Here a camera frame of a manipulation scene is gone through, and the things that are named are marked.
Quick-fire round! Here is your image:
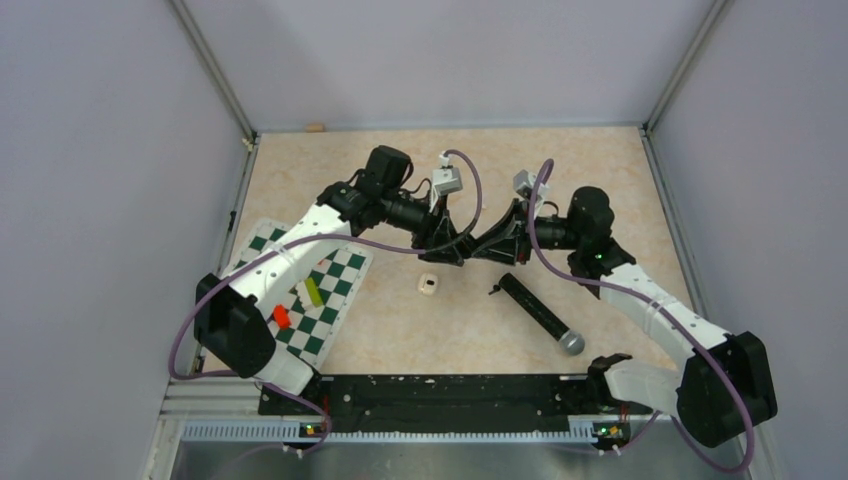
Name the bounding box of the white earbud charging case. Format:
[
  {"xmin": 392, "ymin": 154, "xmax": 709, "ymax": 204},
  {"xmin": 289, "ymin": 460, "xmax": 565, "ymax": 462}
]
[{"xmin": 418, "ymin": 273, "xmax": 439, "ymax": 296}]

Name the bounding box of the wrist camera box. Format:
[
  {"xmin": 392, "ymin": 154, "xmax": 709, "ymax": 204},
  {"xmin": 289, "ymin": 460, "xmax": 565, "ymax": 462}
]
[
  {"xmin": 431, "ymin": 166, "xmax": 463, "ymax": 199},
  {"xmin": 513, "ymin": 169, "xmax": 549, "ymax": 200}
]

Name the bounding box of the black microphone grey head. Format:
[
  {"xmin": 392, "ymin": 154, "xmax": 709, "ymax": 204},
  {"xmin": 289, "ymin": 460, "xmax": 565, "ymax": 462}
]
[{"xmin": 496, "ymin": 272, "xmax": 587, "ymax": 357}]

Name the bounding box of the green white lego brick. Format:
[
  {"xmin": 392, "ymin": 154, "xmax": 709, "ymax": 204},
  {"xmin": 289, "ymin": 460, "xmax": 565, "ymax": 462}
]
[{"xmin": 295, "ymin": 277, "xmax": 324, "ymax": 312}]

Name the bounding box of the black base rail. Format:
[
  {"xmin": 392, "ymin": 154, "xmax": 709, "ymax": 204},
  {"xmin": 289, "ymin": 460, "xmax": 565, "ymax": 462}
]
[{"xmin": 258, "ymin": 374, "xmax": 650, "ymax": 434}]

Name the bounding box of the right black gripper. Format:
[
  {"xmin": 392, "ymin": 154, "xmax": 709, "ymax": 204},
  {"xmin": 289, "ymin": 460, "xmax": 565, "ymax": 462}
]
[{"xmin": 472, "ymin": 199, "xmax": 584, "ymax": 266}]

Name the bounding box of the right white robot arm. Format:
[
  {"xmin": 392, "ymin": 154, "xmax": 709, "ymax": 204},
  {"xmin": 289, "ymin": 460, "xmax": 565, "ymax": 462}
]
[{"xmin": 472, "ymin": 186, "xmax": 778, "ymax": 447}]

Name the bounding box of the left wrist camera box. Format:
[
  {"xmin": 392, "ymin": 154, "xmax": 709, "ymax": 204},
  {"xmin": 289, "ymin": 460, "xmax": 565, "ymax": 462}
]
[{"xmin": 431, "ymin": 166, "xmax": 463, "ymax": 199}]

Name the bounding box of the green white chessboard mat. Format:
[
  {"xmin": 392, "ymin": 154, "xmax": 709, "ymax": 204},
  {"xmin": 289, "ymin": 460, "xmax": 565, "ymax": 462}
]
[{"xmin": 230, "ymin": 243, "xmax": 373, "ymax": 369}]

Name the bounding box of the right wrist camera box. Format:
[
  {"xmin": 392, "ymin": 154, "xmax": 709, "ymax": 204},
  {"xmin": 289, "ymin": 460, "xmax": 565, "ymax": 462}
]
[{"xmin": 513, "ymin": 169, "xmax": 549, "ymax": 200}]

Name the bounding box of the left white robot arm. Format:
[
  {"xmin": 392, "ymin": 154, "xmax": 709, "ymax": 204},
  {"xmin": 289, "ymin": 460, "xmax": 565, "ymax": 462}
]
[{"xmin": 192, "ymin": 145, "xmax": 473, "ymax": 414}]

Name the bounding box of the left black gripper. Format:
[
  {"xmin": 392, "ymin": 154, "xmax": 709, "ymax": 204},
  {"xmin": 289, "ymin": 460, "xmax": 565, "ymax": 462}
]
[{"xmin": 382, "ymin": 188, "xmax": 464, "ymax": 266}]

